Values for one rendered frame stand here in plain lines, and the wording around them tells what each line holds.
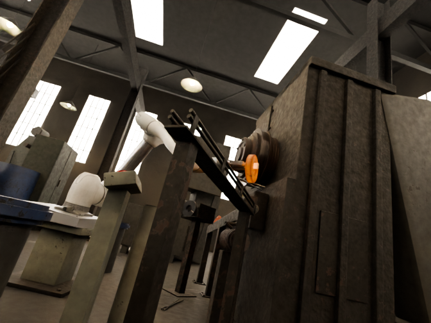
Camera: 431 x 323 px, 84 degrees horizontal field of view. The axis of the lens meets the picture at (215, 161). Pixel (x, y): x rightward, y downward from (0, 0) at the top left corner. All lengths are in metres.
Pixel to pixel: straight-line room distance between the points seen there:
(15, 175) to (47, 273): 2.94
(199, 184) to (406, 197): 3.26
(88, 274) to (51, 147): 3.96
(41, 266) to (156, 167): 10.55
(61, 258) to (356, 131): 1.98
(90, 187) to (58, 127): 11.92
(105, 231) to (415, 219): 1.70
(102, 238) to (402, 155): 1.79
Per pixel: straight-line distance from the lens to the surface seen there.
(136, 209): 4.04
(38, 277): 1.79
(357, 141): 1.78
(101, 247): 0.98
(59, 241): 1.74
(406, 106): 2.19
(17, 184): 4.55
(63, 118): 13.73
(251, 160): 1.25
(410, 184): 1.94
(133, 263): 1.00
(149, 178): 11.96
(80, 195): 1.75
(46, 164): 4.77
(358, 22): 9.48
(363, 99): 1.98
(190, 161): 0.67
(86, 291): 1.00
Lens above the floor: 0.43
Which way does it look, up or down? 19 degrees up
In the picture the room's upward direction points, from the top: 13 degrees clockwise
